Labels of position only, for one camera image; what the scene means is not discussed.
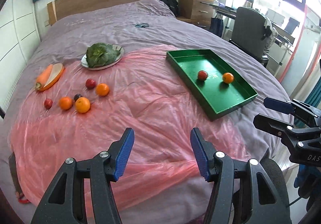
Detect white metal plate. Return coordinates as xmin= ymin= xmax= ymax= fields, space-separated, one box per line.
xmin=80 ymin=43 xmax=125 ymax=70

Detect small orange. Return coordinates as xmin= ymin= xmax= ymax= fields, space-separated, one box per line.
xmin=222 ymin=72 xmax=235 ymax=84
xmin=95 ymin=83 xmax=109 ymax=97

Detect desk with clutter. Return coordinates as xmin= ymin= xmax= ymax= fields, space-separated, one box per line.
xmin=210 ymin=4 xmax=294 ymax=66

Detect purple bed duvet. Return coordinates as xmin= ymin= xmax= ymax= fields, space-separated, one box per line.
xmin=1 ymin=0 xmax=288 ymax=223

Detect green leafy cabbage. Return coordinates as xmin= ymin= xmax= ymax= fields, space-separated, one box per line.
xmin=86 ymin=43 xmax=122 ymax=68

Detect orange carrot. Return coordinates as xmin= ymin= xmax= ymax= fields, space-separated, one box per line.
xmin=35 ymin=64 xmax=53 ymax=90

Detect dark glasses on bed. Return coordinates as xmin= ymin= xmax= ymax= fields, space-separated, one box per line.
xmin=135 ymin=23 xmax=149 ymax=28

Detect wooden nightstand drawers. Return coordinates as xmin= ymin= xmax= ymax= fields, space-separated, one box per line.
xmin=177 ymin=0 xmax=214 ymax=31

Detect pink plastic sheet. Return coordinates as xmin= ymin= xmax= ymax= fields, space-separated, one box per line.
xmin=9 ymin=45 xmax=250 ymax=209

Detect dark blue bag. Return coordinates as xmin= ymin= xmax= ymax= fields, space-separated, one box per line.
xmin=209 ymin=13 xmax=224 ymax=38

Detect black backpack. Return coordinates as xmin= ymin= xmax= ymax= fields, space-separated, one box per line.
xmin=160 ymin=0 xmax=179 ymax=16

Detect red apple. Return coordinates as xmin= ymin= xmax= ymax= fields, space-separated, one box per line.
xmin=197 ymin=70 xmax=208 ymax=82
xmin=85 ymin=78 xmax=96 ymax=89
xmin=44 ymin=98 xmax=53 ymax=110

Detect black phone red case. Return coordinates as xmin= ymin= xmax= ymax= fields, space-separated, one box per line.
xmin=9 ymin=153 xmax=23 ymax=198

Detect rough orange mandarin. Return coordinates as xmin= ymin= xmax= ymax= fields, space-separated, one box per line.
xmin=59 ymin=96 xmax=73 ymax=110

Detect grey office chair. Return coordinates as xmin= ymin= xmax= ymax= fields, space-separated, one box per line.
xmin=229 ymin=7 xmax=269 ymax=68

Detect white wardrobe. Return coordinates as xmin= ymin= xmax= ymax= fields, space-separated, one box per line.
xmin=0 ymin=0 xmax=40 ymax=109

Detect dark purple plum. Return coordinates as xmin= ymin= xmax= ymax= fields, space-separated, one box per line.
xmin=73 ymin=94 xmax=82 ymax=102

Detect green rectangular tray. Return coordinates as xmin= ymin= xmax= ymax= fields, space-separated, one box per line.
xmin=167 ymin=49 xmax=258 ymax=121

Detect orange white oval dish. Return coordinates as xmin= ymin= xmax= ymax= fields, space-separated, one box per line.
xmin=36 ymin=63 xmax=64 ymax=92

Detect large orange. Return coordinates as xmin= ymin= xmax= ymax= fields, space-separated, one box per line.
xmin=75 ymin=97 xmax=91 ymax=114

